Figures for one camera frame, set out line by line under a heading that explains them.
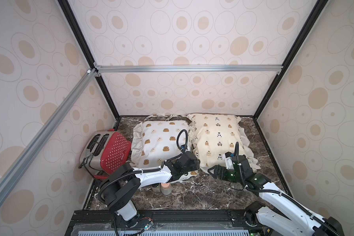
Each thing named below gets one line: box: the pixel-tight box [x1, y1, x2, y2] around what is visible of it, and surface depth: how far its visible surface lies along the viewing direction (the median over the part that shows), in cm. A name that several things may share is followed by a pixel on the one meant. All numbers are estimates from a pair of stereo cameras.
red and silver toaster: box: [78, 128, 132, 180], surface depth 83 cm
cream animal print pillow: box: [187, 113, 262, 174], surface depth 96 cm
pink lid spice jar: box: [160, 182, 173, 196], surface depth 83 cm
